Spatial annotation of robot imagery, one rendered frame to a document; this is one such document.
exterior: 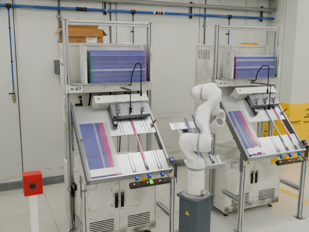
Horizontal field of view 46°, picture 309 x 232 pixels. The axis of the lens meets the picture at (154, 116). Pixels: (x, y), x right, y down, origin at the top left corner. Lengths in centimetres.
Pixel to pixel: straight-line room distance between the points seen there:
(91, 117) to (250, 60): 169
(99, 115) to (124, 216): 91
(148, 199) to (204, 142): 114
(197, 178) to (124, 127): 91
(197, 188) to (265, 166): 159
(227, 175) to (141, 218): 95
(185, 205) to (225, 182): 123
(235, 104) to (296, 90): 208
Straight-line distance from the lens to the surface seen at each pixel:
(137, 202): 333
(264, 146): 359
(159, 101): 500
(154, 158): 300
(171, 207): 313
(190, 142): 242
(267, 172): 404
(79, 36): 341
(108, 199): 322
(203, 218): 259
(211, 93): 259
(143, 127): 315
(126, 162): 292
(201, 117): 250
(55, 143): 468
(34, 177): 281
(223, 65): 379
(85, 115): 311
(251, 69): 383
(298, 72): 568
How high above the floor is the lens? 169
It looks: 11 degrees down
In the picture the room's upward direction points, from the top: straight up
